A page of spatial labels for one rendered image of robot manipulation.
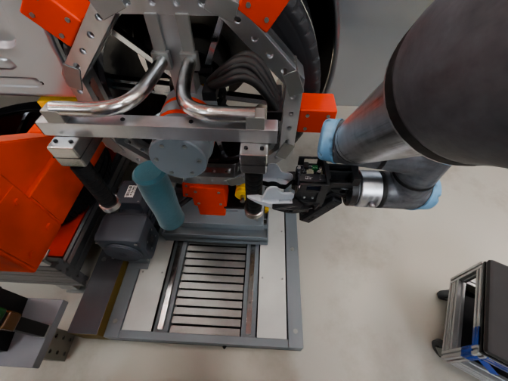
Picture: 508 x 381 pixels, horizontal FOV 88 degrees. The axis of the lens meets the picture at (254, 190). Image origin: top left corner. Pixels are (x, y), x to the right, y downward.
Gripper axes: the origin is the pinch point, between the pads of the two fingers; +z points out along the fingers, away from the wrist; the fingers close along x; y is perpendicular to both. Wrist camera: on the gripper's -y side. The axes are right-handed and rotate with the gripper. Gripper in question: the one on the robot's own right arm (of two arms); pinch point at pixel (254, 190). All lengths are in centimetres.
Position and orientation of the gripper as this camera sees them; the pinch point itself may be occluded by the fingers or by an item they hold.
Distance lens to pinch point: 55.4
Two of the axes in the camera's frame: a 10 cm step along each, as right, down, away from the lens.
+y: 0.0, -6.0, -8.0
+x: -0.5, 8.0, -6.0
